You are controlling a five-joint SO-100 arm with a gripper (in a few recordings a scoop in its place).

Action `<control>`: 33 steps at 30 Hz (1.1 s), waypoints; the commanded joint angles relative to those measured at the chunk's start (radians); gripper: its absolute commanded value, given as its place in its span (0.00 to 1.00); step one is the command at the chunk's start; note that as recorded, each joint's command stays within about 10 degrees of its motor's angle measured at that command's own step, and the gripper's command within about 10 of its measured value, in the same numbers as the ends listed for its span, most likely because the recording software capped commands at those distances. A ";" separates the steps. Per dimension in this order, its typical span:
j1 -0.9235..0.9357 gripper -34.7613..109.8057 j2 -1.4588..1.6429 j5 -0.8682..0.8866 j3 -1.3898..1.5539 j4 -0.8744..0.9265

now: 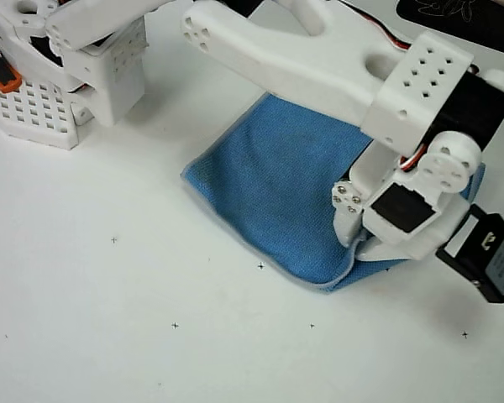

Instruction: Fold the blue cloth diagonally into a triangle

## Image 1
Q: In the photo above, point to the blue microfibre cloth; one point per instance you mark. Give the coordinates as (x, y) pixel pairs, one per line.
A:
(277, 189)

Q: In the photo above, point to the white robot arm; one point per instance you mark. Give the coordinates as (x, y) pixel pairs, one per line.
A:
(298, 63)

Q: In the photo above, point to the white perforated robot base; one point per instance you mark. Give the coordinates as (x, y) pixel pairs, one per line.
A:
(33, 113)

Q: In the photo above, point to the black mat with line drawing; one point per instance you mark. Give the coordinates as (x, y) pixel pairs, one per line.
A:
(487, 25)

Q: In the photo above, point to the orange and black clamp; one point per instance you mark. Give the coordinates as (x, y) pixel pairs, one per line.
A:
(2, 71)

